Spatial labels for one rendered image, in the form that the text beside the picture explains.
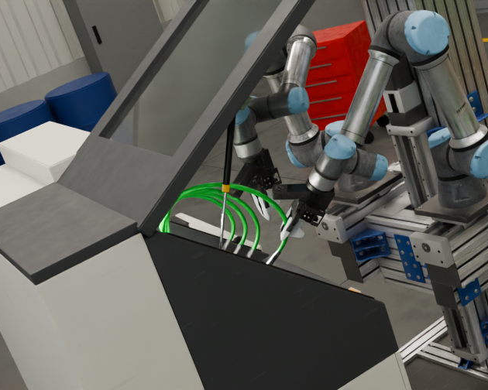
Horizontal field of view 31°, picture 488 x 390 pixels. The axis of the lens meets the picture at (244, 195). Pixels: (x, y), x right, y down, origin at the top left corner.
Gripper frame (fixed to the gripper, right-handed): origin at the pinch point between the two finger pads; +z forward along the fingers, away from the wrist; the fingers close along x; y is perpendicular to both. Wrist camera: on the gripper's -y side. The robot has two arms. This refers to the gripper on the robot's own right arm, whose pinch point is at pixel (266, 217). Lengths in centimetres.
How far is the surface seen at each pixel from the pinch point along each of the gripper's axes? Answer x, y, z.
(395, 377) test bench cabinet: -33, 7, 50
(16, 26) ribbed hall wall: 663, 109, -31
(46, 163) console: 42, -46, -33
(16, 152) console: 78, -46, -33
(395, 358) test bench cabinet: -33, 9, 44
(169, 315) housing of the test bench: -33, -48, -2
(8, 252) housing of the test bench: -10, -74, -28
